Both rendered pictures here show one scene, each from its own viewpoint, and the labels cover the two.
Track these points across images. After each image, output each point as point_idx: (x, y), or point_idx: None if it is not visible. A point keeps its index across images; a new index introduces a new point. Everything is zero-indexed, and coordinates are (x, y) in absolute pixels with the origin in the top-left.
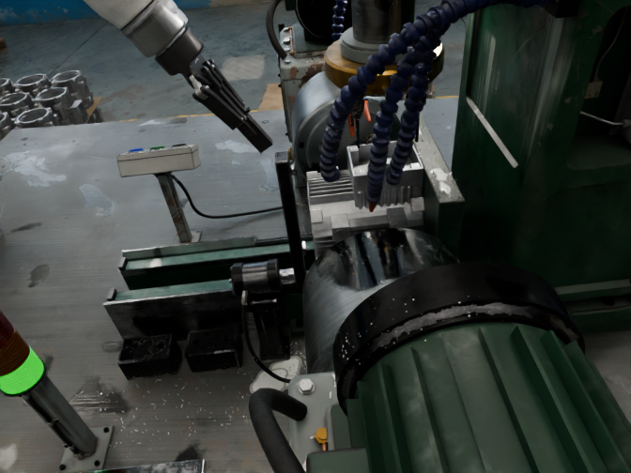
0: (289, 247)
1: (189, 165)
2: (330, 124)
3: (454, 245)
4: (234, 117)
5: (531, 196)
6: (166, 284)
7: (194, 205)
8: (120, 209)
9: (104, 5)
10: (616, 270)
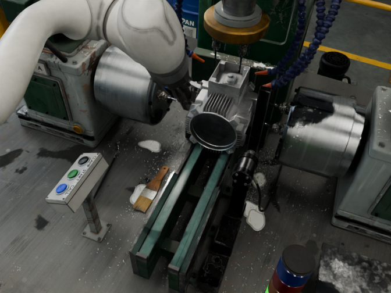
0: (259, 136)
1: (105, 165)
2: (312, 53)
3: (277, 91)
4: (197, 93)
5: (298, 51)
6: (160, 243)
7: (54, 214)
8: (0, 273)
9: (178, 57)
10: None
